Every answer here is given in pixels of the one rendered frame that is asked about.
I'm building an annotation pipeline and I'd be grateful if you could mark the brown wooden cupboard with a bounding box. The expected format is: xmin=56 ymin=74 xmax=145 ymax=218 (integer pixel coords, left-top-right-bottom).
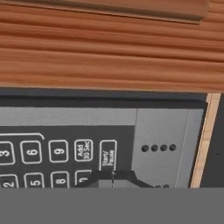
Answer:
xmin=0 ymin=0 xmax=224 ymax=95

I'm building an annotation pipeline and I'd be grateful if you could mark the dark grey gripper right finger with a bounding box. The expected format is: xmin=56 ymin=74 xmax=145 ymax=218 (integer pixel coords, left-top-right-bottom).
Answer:
xmin=112 ymin=170 xmax=156 ymax=189

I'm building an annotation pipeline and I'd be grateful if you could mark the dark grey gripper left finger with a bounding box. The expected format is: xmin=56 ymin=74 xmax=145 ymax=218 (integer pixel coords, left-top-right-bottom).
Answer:
xmin=73 ymin=170 xmax=114 ymax=189

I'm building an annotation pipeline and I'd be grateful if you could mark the grey and black microwave oven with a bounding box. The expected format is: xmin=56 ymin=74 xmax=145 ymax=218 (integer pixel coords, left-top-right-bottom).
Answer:
xmin=0 ymin=87 xmax=208 ymax=189

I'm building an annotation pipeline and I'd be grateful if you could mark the light wooden side panel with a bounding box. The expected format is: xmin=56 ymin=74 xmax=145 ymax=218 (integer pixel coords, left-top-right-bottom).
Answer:
xmin=189 ymin=92 xmax=222 ymax=189

